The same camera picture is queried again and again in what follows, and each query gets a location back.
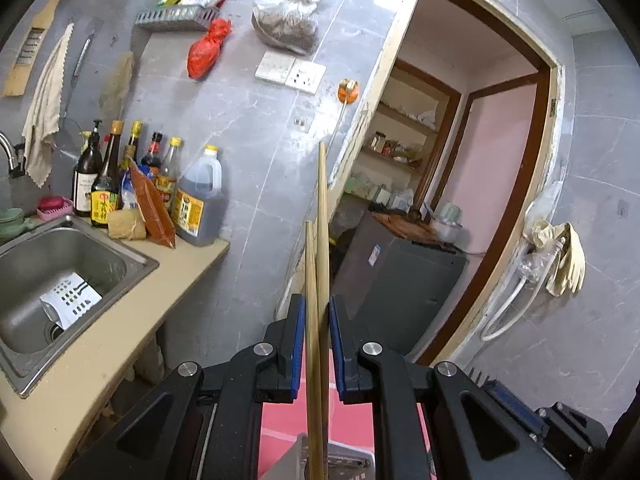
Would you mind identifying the pink plaid tablecloth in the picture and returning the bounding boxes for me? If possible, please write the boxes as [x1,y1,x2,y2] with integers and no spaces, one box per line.
[257,349,432,480]

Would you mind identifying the white perforated utensil basket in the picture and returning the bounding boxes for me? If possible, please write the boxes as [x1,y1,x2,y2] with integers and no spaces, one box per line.
[260,434,375,480]

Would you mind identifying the yellow rubber gloves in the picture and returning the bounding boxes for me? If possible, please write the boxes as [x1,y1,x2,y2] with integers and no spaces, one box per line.
[528,219,586,297]

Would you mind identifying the grey washing machine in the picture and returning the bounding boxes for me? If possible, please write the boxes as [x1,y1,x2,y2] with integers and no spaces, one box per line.
[332,211,466,356]

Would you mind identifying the orange snack pouch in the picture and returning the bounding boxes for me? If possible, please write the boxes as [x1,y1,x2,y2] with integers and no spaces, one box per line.
[129,159,176,248]

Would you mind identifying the steel sink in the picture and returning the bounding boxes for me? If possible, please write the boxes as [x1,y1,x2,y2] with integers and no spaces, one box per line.
[1,216,160,399]

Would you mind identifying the white pot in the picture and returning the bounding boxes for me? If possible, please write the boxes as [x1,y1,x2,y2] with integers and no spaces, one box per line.
[430,203,462,244]

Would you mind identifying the large oil jug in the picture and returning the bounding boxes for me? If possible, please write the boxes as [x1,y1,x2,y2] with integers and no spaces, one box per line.
[171,144,226,247]

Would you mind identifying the chrome faucet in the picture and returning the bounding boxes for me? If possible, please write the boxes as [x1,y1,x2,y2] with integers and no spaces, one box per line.
[0,132,26,179]

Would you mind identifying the hanging white towel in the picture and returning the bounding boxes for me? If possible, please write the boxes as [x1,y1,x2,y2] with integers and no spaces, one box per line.
[22,22,75,188]

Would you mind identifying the red plastic bag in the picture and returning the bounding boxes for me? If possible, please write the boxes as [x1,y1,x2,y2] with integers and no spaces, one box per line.
[186,18,232,79]

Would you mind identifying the wooden grater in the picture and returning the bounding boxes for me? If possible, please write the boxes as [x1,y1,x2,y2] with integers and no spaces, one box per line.
[2,0,61,98]

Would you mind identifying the bag of dried goods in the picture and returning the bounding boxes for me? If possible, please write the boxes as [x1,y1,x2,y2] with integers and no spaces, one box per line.
[252,0,324,55]

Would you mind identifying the white hose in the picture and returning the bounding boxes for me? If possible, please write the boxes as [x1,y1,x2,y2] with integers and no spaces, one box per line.
[479,244,564,344]

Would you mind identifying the orange wall hook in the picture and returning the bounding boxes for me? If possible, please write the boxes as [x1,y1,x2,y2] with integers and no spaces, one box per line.
[337,78,359,105]

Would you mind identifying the white wall socket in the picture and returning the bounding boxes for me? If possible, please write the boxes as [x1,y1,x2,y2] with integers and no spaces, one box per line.
[255,51,326,94]

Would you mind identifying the grey wall shelf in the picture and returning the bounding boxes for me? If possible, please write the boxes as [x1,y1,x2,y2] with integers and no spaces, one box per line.
[134,4,219,32]

